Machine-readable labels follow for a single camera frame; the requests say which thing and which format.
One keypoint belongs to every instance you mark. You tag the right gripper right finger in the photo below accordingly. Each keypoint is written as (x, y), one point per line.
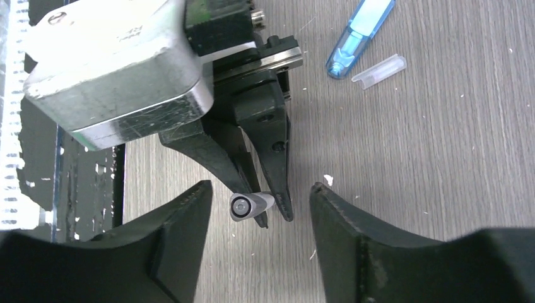
(365, 259)

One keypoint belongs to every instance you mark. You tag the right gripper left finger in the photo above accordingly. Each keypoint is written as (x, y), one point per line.
(153, 258)

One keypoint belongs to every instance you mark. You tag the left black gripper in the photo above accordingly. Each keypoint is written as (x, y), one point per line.
(226, 33)

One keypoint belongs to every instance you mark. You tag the white marker blue tip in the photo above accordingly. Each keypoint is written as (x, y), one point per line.
(249, 205)

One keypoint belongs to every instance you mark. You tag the blue pen cap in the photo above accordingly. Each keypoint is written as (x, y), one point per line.
(361, 28)

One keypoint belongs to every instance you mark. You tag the clear grey cap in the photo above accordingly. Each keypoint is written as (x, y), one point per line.
(380, 71)

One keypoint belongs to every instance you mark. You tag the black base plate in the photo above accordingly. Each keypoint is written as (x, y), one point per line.
(83, 189)

